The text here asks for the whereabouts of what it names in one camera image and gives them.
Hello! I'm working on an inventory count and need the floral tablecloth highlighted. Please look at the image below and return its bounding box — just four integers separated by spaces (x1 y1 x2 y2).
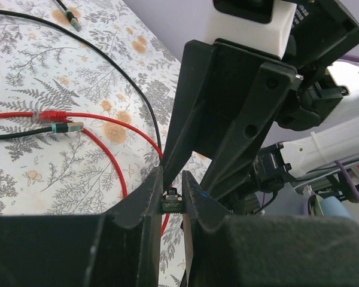
0 0 213 287

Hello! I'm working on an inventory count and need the black cable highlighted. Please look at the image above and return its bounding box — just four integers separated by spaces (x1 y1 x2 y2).
0 0 164 156
158 185 185 215

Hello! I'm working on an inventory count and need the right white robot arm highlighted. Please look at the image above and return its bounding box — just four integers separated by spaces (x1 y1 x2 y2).
161 1 359 199

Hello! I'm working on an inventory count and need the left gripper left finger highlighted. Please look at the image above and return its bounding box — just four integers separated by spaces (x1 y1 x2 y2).
0 167 163 286

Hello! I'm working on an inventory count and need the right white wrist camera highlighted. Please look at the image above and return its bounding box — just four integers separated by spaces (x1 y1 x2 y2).
201 1 297 59

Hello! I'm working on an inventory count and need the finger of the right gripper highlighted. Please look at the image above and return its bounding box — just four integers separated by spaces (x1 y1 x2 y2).
161 40 220 188

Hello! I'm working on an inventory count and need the red ethernet cable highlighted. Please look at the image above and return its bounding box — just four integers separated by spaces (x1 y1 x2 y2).
65 112 171 237
0 109 68 122

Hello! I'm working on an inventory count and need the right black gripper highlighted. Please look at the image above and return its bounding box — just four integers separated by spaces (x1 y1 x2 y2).
200 1 359 199

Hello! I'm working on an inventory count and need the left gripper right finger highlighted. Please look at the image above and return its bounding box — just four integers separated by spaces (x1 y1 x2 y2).
182 171 359 286

